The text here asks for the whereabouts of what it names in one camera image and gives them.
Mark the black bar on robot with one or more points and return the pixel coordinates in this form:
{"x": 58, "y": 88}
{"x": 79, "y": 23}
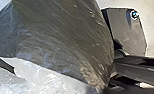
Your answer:
{"x": 139, "y": 87}

